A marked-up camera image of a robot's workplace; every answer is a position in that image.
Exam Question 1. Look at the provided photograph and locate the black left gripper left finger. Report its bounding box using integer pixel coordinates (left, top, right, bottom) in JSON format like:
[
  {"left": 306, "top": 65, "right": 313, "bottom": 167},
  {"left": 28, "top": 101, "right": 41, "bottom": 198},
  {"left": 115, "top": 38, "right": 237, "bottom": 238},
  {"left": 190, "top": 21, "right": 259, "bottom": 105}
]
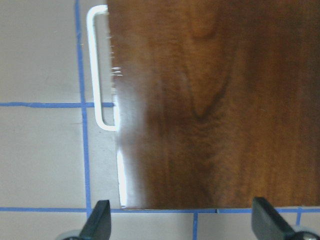
[{"left": 78, "top": 200, "right": 112, "bottom": 240}]

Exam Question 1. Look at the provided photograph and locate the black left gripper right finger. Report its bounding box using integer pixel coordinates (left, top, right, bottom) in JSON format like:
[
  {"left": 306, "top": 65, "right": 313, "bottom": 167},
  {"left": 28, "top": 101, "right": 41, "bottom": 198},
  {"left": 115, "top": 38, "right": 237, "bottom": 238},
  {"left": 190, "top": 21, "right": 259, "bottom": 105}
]
[{"left": 251, "top": 197, "right": 296, "bottom": 240}]

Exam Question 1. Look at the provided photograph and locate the dark brown wooden drawer cabinet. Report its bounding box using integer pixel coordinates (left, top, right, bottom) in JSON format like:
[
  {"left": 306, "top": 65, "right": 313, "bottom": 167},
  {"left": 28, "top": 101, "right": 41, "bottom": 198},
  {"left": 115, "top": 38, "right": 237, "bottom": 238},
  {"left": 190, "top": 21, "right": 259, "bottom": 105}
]
[{"left": 108, "top": 0, "right": 320, "bottom": 210}]

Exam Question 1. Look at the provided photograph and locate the white metal drawer handle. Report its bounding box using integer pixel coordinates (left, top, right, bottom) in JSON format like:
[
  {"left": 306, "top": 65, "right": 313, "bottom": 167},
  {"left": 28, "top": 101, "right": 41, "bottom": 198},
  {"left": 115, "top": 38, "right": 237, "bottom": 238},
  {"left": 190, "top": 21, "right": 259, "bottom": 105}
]
[{"left": 86, "top": 4, "right": 117, "bottom": 132}]

